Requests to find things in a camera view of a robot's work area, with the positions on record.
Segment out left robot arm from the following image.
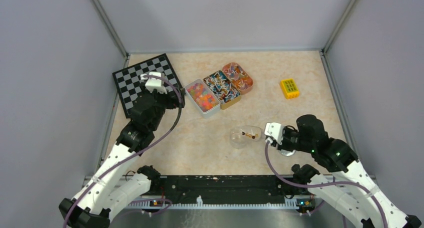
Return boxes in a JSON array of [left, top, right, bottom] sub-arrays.
[[59, 87, 185, 227]]

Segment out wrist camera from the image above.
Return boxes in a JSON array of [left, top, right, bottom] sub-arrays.
[[264, 122, 284, 147], [139, 72, 168, 94]]

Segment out translucent plastic scoop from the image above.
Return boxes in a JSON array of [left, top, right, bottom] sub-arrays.
[[236, 125, 265, 143]]

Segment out black white checkerboard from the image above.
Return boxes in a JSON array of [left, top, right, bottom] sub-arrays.
[[112, 54, 184, 118]]

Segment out yellow green toy block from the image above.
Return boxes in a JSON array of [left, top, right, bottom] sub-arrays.
[[279, 78, 300, 99]]

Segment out silver jar lid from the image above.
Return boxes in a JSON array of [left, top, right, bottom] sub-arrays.
[[279, 150, 296, 157]]

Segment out gold lollipop tin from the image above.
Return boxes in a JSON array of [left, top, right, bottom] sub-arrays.
[[202, 70, 242, 110]]

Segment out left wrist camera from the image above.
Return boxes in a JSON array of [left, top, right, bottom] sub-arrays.
[[139, 72, 168, 94]]

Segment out clear plastic jar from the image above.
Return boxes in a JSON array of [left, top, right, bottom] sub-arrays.
[[229, 128, 248, 149]]

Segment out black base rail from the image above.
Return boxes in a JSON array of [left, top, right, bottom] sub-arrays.
[[82, 174, 379, 210]]

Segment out white candy tin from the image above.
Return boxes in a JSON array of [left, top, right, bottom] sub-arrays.
[[185, 79, 221, 118]]

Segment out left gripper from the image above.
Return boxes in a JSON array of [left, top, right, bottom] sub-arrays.
[[140, 82, 185, 131]]

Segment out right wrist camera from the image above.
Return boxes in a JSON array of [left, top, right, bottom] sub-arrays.
[[264, 122, 284, 147]]

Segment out pink lollipop tin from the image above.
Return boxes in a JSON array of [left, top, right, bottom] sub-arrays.
[[222, 62, 254, 94]]

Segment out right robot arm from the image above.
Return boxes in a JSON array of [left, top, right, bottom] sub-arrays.
[[264, 114, 423, 227]]

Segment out lollipops in scoop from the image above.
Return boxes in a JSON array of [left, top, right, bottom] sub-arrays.
[[241, 131, 260, 140]]

